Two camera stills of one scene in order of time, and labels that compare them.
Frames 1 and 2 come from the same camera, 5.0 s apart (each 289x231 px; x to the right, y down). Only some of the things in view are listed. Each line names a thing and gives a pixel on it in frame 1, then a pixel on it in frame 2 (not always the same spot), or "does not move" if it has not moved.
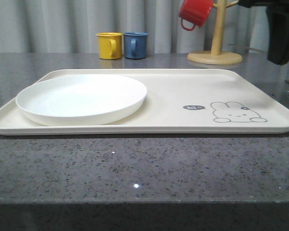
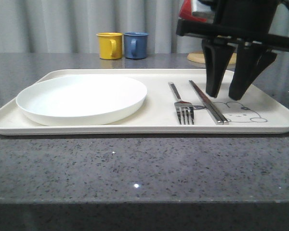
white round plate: (81, 100) does not move
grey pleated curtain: (71, 26) does not move
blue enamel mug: (135, 44) does not move
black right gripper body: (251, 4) → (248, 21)
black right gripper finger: (282, 22) → (252, 58)
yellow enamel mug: (110, 45) does not move
